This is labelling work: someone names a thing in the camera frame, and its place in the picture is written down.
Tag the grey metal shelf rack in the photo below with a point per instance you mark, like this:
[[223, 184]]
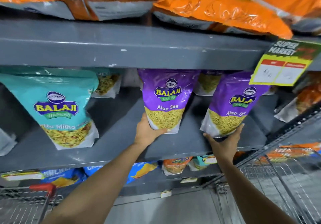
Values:
[[125, 48]]

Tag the red orange snack packet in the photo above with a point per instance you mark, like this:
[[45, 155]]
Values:
[[306, 98]]

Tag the blue chips packet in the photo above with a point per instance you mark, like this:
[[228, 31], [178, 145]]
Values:
[[62, 177], [140, 169]]

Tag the person's left hand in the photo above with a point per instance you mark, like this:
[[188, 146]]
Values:
[[145, 133]]

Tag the orange packet in cart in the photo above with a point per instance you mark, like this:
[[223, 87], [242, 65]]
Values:
[[293, 151]]

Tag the yellow green price tag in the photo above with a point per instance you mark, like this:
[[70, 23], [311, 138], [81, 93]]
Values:
[[283, 63]]

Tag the small orange snack packet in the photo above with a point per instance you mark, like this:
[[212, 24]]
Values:
[[175, 164]]

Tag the person's right forearm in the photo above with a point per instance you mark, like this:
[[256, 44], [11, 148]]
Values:
[[245, 193]]

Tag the person's left forearm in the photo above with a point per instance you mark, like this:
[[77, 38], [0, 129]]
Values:
[[100, 186]]

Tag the person's right thumb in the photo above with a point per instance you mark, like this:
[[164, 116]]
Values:
[[208, 137]]

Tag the small white shelf label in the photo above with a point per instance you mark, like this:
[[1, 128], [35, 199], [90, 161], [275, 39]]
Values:
[[166, 194], [189, 180]]

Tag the person's right hand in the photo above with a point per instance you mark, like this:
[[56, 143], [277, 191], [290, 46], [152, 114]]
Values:
[[224, 148]]

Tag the small teal snack packet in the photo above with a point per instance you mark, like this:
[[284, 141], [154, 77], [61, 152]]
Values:
[[200, 161]]

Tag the yellow shelf label strip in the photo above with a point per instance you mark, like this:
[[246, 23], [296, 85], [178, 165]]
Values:
[[22, 175]]

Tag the purple snack packet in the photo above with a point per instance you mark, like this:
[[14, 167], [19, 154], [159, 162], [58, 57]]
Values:
[[209, 82], [168, 93], [233, 100]]

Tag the white grey snack packet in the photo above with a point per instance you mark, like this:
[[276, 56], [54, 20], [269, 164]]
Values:
[[6, 143]]

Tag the person's left thumb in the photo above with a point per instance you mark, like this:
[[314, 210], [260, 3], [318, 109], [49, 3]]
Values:
[[160, 131]]

